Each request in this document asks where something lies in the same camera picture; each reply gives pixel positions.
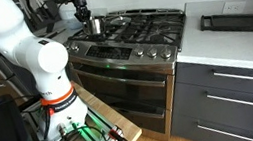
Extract black rectangular tray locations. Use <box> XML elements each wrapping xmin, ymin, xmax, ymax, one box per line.
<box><xmin>197</xmin><ymin>7</ymin><xmax>253</xmax><ymax>45</ymax></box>

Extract pale blue container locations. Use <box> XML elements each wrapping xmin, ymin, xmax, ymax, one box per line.
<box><xmin>61</xmin><ymin>15</ymin><xmax>86</xmax><ymax>32</ymax></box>

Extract silver oven door handle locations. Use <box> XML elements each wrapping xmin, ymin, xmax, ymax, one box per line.
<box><xmin>105</xmin><ymin>91</ymin><xmax>168</xmax><ymax>128</ymax></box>
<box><xmin>71</xmin><ymin>54</ymin><xmax>167</xmax><ymax>101</ymax></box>

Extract black cast iron stove grate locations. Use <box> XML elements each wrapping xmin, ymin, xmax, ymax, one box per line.
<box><xmin>66</xmin><ymin>10</ymin><xmax>139</xmax><ymax>48</ymax></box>
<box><xmin>102</xmin><ymin>6</ymin><xmax>165</xmax><ymax>51</ymax></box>
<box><xmin>136</xmin><ymin>5</ymin><xmax>192</xmax><ymax>54</ymax></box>

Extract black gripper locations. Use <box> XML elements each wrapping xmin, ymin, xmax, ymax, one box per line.
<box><xmin>71</xmin><ymin>0</ymin><xmax>94</xmax><ymax>26</ymax></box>

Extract black oven control panel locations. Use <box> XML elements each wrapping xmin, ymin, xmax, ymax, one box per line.
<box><xmin>83</xmin><ymin>39</ymin><xmax>135</xmax><ymax>66</ymax></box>

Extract glass pot lid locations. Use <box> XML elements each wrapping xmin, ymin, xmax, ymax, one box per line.
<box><xmin>108</xmin><ymin>13</ymin><xmax>134</xmax><ymax>28</ymax></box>

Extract grey cabinet drawer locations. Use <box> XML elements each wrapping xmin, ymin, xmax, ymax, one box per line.
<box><xmin>167</xmin><ymin>100</ymin><xmax>253</xmax><ymax>141</ymax></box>
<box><xmin>171</xmin><ymin>51</ymin><xmax>253</xmax><ymax>117</ymax></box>
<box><xmin>168</xmin><ymin>71</ymin><xmax>253</xmax><ymax>141</ymax></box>

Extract wooden mounting board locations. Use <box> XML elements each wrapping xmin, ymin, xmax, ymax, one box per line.
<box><xmin>70</xmin><ymin>73</ymin><xmax>144</xmax><ymax>141</ymax></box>

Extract silver drawer bar handle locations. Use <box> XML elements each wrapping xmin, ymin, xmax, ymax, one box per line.
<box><xmin>195</xmin><ymin>112</ymin><xmax>253</xmax><ymax>141</ymax></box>
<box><xmin>211</xmin><ymin>63</ymin><xmax>253</xmax><ymax>96</ymax></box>
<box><xmin>204</xmin><ymin>83</ymin><xmax>253</xmax><ymax>126</ymax></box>

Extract black knife block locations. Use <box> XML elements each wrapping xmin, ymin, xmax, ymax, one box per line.
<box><xmin>9</xmin><ymin>0</ymin><xmax>63</xmax><ymax>35</ymax></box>

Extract silver steel pot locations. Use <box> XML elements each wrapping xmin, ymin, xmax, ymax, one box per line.
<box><xmin>80</xmin><ymin>15</ymin><xmax>109</xmax><ymax>38</ymax></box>

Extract stainless steel gas stove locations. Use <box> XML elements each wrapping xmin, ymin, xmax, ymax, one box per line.
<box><xmin>57</xmin><ymin>0</ymin><xmax>205</xmax><ymax>141</ymax></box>

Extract wide white wall outlet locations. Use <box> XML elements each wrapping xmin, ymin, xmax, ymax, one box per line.
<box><xmin>220</xmin><ymin>0</ymin><xmax>248</xmax><ymax>17</ymax></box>

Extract small white wall outlet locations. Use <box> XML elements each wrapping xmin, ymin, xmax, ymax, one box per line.
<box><xmin>65</xmin><ymin>9</ymin><xmax>77</xmax><ymax>21</ymax></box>

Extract dark knife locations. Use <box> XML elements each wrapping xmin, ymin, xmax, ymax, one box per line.
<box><xmin>34</xmin><ymin>27</ymin><xmax>69</xmax><ymax>41</ymax></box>

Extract silver stove knob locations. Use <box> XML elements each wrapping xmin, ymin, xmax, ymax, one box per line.
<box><xmin>70</xmin><ymin>42</ymin><xmax>81</xmax><ymax>53</ymax></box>
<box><xmin>159</xmin><ymin>46</ymin><xmax>174</xmax><ymax>60</ymax></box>
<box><xmin>133</xmin><ymin>46</ymin><xmax>147</xmax><ymax>58</ymax></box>
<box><xmin>65</xmin><ymin>41</ymin><xmax>73</xmax><ymax>52</ymax></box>
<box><xmin>145</xmin><ymin>46</ymin><xmax>160</xmax><ymax>60</ymax></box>

